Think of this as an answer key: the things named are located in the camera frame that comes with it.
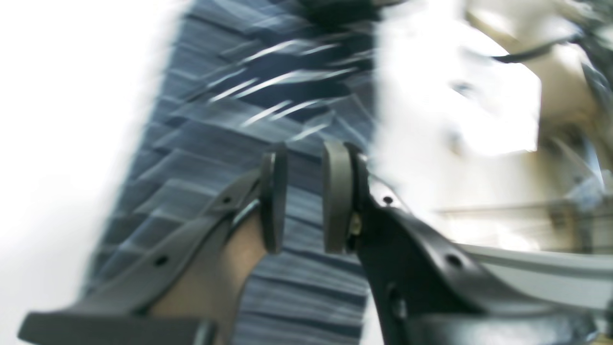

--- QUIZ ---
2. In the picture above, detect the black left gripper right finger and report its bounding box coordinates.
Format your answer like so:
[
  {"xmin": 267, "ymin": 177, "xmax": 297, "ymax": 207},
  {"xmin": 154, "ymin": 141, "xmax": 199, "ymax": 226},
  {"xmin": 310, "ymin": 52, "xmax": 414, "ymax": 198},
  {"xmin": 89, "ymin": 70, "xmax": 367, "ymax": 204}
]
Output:
[{"xmin": 322, "ymin": 141, "xmax": 598, "ymax": 345}]

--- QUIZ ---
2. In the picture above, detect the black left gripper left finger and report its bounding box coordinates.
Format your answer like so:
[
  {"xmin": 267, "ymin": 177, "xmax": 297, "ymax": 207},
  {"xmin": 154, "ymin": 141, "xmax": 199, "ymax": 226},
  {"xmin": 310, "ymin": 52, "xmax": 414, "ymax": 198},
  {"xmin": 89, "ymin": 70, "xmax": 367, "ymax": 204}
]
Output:
[{"xmin": 18, "ymin": 144, "xmax": 288, "ymax": 345}]

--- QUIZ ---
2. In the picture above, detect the navy white striped T-shirt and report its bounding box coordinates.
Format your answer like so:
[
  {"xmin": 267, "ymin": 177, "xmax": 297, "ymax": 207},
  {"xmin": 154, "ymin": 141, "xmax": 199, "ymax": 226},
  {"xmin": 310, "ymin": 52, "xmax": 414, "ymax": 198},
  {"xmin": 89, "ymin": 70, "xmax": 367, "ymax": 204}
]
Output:
[{"xmin": 85, "ymin": 0, "xmax": 377, "ymax": 345}]

